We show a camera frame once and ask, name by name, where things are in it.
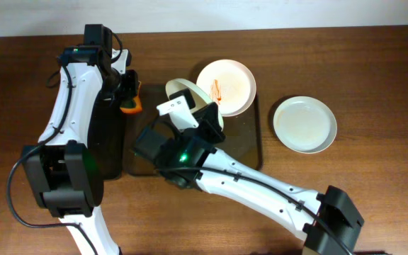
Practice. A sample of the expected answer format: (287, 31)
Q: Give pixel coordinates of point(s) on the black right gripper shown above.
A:
(208, 120)

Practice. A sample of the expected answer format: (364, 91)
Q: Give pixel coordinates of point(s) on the orange green scrub sponge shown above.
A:
(132, 104)

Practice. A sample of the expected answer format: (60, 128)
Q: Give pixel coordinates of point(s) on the pink plate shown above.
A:
(230, 84)

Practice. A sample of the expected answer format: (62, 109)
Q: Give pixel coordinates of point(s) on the white plate cleaned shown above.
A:
(200, 98)
(304, 124)

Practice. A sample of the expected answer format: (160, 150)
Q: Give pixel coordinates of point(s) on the black plastic tray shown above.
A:
(106, 137)

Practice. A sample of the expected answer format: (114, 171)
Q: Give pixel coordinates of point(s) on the brown serving tray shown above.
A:
(243, 133)

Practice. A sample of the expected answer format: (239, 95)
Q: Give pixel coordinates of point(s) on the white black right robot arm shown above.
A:
(181, 146)

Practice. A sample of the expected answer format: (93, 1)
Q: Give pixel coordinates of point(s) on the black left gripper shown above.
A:
(129, 89)

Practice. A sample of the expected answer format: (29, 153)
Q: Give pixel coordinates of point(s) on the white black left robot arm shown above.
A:
(82, 144)

